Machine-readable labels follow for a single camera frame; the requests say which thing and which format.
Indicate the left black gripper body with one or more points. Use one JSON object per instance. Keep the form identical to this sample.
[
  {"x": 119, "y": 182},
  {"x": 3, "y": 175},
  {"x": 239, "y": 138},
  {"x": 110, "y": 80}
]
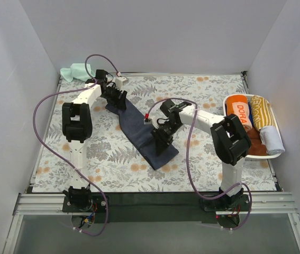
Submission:
[{"x": 118, "y": 97}]

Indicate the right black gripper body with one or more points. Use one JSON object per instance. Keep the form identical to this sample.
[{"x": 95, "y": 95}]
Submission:
[{"x": 163, "y": 134}]

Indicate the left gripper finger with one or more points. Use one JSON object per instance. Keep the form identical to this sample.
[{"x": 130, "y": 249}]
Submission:
[
  {"x": 112, "y": 102},
  {"x": 121, "y": 100}
]

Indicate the dark grey towel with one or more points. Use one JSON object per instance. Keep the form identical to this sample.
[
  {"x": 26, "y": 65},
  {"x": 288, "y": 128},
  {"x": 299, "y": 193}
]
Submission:
[{"x": 139, "y": 134}]

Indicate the orange peach printed towel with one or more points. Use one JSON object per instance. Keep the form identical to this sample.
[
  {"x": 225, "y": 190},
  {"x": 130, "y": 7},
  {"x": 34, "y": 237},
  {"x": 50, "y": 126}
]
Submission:
[{"x": 238, "y": 105}]

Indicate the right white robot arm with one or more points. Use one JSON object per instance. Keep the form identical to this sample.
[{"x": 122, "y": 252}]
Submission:
[{"x": 231, "y": 144}]

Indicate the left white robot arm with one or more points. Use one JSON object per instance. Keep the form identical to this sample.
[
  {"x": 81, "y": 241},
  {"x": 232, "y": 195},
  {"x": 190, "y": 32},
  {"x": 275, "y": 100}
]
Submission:
[{"x": 77, "y": 127}]

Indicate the mint green towel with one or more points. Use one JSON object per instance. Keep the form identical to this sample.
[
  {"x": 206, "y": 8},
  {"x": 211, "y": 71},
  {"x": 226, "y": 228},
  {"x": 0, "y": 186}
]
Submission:
[{"x": 78, "y": 71}]

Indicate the floral table mat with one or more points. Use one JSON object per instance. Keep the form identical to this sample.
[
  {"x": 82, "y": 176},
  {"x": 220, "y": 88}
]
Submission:
[{"x": 114, "y": 164}]

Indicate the brown rolled towel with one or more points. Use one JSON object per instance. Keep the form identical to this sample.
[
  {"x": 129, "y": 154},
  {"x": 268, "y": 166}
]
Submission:
[
  {"x": 253, "y": 134},
  {"x": 257, "y": 148}
]

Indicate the yellow patterned rolled towel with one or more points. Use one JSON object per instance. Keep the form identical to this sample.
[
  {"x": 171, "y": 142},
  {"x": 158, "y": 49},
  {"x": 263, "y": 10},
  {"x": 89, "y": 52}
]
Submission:
[{"x": 261, "y": 112}]

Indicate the light blue rolled towel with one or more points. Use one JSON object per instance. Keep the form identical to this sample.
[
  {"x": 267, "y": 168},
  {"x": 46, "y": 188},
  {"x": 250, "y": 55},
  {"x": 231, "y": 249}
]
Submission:
[{"x": 271, "y": 139}]

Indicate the white plastic basket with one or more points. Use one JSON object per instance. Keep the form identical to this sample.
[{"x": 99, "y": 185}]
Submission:
[{"x": 249, "y": 96}]

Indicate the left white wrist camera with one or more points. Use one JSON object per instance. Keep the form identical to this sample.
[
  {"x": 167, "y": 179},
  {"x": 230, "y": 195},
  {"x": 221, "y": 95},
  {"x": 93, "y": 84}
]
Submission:
[{"x": 120, "y": 80}]

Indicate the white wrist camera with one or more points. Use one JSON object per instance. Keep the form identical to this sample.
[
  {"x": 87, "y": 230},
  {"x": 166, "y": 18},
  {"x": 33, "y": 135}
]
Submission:
[
  {"x": 151, "y": 120},
  {"x": 120, "y": 80}
]

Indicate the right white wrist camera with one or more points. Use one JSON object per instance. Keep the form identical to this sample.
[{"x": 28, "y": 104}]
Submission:
[{"x": 151, "y": 120}]

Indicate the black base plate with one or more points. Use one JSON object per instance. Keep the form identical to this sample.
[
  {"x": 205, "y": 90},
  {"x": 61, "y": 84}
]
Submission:
[{"x": 158, "y": 207}]

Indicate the aluminium frame rail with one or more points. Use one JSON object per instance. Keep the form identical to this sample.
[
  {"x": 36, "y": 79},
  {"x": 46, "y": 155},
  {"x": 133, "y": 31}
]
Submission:
[{"x": 51, "y": 204}]

